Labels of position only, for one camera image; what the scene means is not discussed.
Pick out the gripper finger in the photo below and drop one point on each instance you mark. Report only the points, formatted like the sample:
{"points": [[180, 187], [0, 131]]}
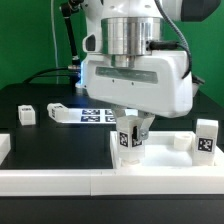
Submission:
{"points": [[146, 120], [118, 111]]}

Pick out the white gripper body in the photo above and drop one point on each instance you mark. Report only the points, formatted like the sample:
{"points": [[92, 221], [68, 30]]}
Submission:
{"points": [[155, 84]]}

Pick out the white square table top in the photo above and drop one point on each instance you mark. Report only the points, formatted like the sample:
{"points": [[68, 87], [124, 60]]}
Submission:
{"points": [[162, 148]]}

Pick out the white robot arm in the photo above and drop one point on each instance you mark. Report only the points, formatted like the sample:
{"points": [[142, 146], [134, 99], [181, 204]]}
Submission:
{"points": [[134, 28]]}

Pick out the sheet of fiducial markers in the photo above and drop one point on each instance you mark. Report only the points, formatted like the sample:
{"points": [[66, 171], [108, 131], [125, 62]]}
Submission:
{"points": [[91, 116]]}

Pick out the white front fence wall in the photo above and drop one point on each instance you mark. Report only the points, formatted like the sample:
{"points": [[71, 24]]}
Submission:
{"points": [[195, 180]]}

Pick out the white fence wall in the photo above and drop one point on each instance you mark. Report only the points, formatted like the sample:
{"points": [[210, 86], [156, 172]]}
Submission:
{"points": [[219, 157], [195, 180], [5, 146]]}

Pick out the white right fence wall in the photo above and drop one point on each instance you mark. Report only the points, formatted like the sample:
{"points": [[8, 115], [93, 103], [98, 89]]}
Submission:
{"points": [[219, 157]]}

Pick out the white left fence wall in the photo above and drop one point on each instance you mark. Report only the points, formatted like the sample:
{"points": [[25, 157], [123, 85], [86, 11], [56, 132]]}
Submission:
{"points": [[5, 146]]}

